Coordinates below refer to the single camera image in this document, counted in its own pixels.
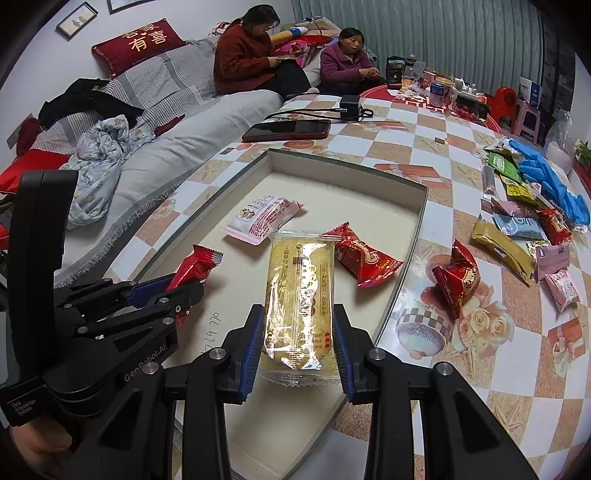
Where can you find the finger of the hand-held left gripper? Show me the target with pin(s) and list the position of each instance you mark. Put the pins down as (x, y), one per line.
(152, 288)
(187, 293)

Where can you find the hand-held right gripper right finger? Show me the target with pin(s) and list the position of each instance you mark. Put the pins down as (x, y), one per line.
(345, 360)

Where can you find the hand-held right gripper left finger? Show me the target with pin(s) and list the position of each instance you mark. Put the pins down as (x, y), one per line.
(247, 360)

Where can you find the long red snack packet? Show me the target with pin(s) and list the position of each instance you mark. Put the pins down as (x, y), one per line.
(196, 267)

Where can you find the yellow clear-wrapped cake packet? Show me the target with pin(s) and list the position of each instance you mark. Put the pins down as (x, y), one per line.
(295, 295)

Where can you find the red gold-print snack packet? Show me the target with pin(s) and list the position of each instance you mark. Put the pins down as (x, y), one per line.
(554, 226)
(364, 261)

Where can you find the small pink white snack packet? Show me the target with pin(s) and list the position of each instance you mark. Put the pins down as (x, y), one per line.
(263, 217)

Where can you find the grey shallow cardboard box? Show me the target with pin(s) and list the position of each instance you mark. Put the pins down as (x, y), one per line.
(300, 184)

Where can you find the mustard yellow snack packet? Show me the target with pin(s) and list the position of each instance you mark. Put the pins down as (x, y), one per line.
(501, 249)

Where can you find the large pink white snack packet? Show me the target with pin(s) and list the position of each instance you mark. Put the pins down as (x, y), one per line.
(561, 288)

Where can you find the plain pink snack packet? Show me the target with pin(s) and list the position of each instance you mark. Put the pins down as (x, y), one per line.
(551, 261)

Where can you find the person's left hand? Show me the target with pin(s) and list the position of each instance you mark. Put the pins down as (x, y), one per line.
(37, 452)

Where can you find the plain red cushion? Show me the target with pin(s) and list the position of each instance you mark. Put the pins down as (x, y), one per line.
(32, 168)

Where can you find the light blue floral cloth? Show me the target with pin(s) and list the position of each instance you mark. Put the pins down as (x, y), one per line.
(99, 161)

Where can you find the dark red cloth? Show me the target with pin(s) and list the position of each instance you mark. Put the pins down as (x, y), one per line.
(27, 136)

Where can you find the grey striped covered sofa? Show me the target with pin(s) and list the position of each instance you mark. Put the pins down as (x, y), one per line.
(184, 138)

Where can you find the black clothing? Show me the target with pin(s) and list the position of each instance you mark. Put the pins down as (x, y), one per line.
(87, 104)

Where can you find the dark red phone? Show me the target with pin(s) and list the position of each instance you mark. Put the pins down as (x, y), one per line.
(286, 130)

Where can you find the light blue snack packet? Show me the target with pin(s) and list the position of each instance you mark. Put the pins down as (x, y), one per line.
(519, 226)

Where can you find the colourful foil snack packet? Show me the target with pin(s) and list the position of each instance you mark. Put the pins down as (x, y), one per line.
(535, 247)

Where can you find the pale pink snack packet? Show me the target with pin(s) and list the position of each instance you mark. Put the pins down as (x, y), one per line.
(508, 207)

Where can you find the grey stick snack packet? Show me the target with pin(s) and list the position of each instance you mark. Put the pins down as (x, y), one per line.
(488, 177)

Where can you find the yellow green snack packet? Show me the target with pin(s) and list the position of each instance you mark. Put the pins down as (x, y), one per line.
(517, 189)

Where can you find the red embroidered cushion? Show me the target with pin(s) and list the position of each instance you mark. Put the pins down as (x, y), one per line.
(138, 44)

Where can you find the black power adapter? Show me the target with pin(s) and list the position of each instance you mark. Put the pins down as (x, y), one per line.
(351, 107)

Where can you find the black white snack packet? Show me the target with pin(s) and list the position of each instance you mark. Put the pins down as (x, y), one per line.
(498, 147)

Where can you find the round red side table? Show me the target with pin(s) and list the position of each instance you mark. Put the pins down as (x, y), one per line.
(397, 96)

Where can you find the pile of blue rubber gloves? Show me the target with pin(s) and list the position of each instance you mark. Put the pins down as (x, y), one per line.
(549, 177)

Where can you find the blue tin can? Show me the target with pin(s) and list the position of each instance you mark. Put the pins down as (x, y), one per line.
(436, 94)

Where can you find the black storage box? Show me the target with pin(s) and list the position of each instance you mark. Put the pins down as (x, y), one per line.
(471, 108)

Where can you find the black standing pouch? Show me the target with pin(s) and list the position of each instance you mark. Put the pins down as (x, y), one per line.
(395, 71)

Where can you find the glass jar with lid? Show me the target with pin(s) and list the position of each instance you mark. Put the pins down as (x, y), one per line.
(449, 85)

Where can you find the pink plastic stool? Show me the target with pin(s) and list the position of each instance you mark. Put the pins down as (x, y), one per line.
(526, 120)

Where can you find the red plastic chair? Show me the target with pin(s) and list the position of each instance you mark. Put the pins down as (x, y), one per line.
(505, 99)

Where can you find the clear plastic bag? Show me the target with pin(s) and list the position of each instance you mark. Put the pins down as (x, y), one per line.
(558, 134)

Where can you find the green potted plant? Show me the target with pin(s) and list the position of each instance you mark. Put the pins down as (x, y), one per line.
(582, 154)

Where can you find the white blue carton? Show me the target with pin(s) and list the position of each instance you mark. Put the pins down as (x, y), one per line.
(531, 90)

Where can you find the grey pleated curtain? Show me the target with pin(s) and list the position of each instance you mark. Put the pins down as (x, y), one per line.
(438, 32)

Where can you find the glass display cabinet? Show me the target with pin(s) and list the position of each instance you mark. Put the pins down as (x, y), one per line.
(554, 60)

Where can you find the framed wall picture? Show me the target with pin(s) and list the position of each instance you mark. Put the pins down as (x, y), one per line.
(127, 3)
(76, 21)

